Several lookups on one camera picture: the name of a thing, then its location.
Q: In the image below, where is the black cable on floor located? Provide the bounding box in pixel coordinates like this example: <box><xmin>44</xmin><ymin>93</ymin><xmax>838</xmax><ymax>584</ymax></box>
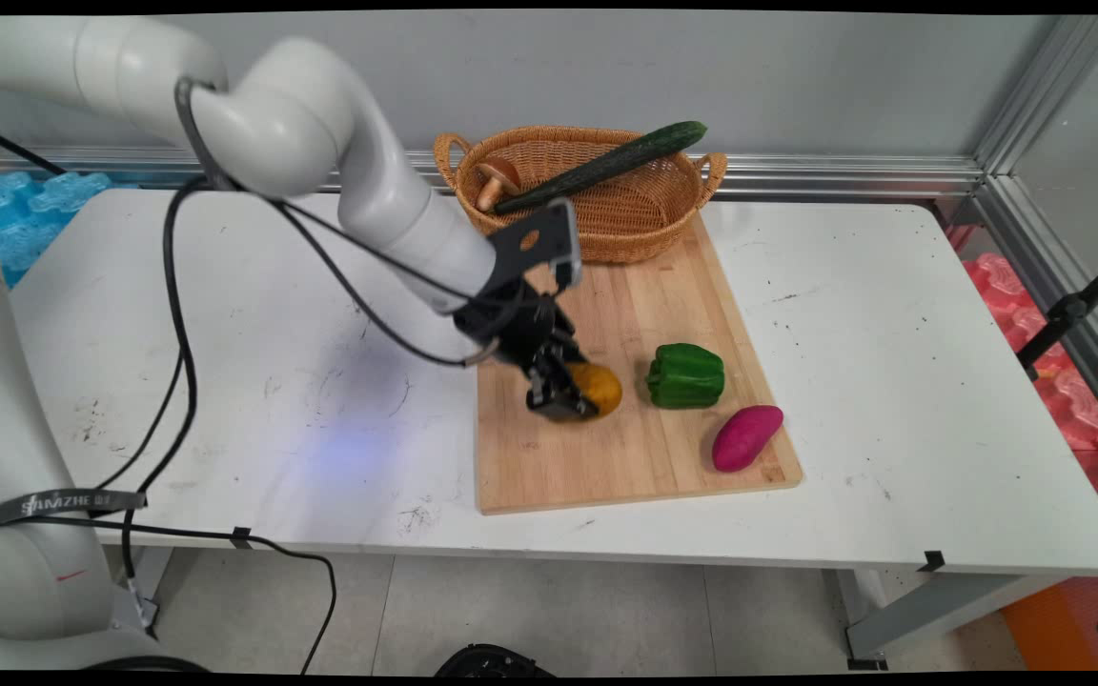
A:
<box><xmin>0</xmin><ymin>514</ymin><xmax>338</xmax><ymax>673</ymax></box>

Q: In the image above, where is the black round device on floor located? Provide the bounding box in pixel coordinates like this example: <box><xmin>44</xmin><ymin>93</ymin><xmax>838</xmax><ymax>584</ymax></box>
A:
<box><xmin>434</xmin><ymin>643</ymin><xmax>557</xmax><ymax>679</ymax></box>

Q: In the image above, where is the purple toy sweet potato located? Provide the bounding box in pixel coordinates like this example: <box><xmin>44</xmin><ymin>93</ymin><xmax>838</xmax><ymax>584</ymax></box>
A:
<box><xmin>710</xmin><ymin>404</ymin><xmax>786</xmax><ymax>474</ymax></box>

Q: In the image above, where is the yellow orange toy potato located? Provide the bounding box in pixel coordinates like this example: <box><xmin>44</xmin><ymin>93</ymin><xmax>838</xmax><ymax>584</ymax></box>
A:
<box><xmin>563</xmin><ymin>361</ymin><xmax>624</xmax><ymax>419</ymax></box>

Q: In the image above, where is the grey velcro strap with print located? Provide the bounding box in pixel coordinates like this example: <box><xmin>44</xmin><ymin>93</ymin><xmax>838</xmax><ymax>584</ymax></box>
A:
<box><xmin>0</xmin><ymin>488</ymin><xmax>149</xmax><ymax>533</ymax></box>

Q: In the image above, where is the orange floor strip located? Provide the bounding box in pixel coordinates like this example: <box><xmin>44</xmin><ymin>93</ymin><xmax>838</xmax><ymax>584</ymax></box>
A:
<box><xmin>1000</xmin><ymin>548</ymin><xmax>1098</xmax><ymax>672</ymax></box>

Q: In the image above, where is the green toy bell pepper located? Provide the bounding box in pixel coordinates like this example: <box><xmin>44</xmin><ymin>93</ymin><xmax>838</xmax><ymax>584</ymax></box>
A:
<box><xmin>645</xmin><ymin>342</ymin><xmax>727</xmax><ymax>412</ymax></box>

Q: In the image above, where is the long dark green cucumber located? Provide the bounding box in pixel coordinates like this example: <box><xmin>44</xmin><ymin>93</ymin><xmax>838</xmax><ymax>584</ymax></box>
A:
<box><xmin>495</xmin><ymin>121</ymin><xmax>708</xmax><ymax>215</ymax></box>

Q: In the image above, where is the light wooden cutting board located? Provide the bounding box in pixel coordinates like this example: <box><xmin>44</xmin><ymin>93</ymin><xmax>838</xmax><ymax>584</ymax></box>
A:
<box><xmin>474</xmin><ymin>213</ymin><xmax>805</xmax><ymax>517</ymax></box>

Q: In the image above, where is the woven wicker basket with handles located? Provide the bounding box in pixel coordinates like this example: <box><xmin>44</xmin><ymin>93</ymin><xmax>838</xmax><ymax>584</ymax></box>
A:
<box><xmin>433</xmin><ymin>126</ymin><xmax>729</xmax><ymax>266</ymax></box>

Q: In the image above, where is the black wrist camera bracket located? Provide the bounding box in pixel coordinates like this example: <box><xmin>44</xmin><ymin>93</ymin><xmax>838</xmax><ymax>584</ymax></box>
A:
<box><xmin>487</xmin><ymin>198</ymin><xmax>584</xmax><ymax>294</ymax></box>

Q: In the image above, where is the horizontal aluminium frame rail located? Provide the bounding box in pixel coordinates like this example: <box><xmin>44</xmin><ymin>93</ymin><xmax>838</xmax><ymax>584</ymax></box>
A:
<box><xmin>0</xmin><ymin>146</ymin><xmax>988</xmax><ymax>201</ymax></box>

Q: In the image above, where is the grey metal table leg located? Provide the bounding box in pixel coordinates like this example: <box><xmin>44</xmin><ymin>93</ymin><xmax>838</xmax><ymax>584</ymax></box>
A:
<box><xmin>838</xmin><ymin>568</ymin><xmax>1076</xmax><ymax>671</ymax></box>

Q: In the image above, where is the brown toy mushroom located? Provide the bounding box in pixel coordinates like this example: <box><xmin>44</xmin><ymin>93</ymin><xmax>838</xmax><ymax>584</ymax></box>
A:
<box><xmin>475</xmin><ymin>158</ymin><xmax>523</xmax><ymax>213</ymax></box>

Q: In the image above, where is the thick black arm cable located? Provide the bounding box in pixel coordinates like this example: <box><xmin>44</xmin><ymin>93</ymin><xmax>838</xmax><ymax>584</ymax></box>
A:
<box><xmin>91</xmin><ymin>76</ymin><xmax>237</xmax><ymax>584</ymax></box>

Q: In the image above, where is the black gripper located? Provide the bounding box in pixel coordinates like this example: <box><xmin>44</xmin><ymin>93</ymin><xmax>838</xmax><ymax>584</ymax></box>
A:
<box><xmin>454</xmin><ymin>279</ymin><xmax>600</xmax><ymax>423</ymax></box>

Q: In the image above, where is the aluminium corner frame post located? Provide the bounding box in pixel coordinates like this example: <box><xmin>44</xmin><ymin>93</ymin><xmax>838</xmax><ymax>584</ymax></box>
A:
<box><xmin>971</xmin><ymin>14</ymin><xmax>1098</xmax><ymax>444</ymax></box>

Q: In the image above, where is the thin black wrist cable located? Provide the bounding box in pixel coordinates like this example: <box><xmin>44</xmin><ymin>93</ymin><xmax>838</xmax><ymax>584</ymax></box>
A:
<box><xmin>268</xmin><ymin>195</ymin><xmax>502</xmax><ymax>370</ymax></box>

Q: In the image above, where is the black tripod stand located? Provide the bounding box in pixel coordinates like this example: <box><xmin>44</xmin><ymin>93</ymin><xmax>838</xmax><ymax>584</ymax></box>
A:
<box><xmin>1015</xmin><ymin>244</ymin><xmax>1098</xmax><ymax>384</ymax></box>

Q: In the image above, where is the blue foam floor mat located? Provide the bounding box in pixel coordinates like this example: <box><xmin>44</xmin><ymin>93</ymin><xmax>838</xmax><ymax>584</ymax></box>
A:
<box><xmin>0</xmin><ymin>170</ymin><xmax>113</xmax><ymax>289</ymax></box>

